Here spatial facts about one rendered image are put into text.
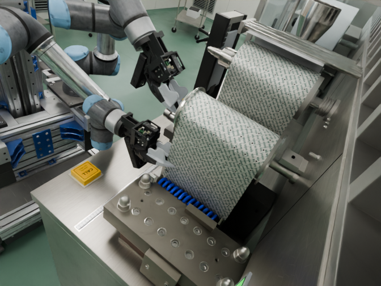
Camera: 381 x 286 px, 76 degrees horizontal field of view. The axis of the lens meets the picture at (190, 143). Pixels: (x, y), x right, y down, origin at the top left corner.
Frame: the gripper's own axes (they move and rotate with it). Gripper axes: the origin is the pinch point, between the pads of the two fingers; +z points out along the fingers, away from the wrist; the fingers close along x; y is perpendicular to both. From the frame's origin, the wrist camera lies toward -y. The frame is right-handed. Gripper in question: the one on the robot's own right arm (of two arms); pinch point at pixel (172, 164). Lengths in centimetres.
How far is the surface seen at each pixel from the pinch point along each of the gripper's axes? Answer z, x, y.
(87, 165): -27.3, -8.3, -16.6
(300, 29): 5, 74, 33
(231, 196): 19.4, -0.3, 3.6
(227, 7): -238, 556, -64
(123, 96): -148, 137, -109
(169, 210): 7.4, -8.6, -6.5
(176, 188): 4.7, -2.4, -4.9
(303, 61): 15, 41, 30
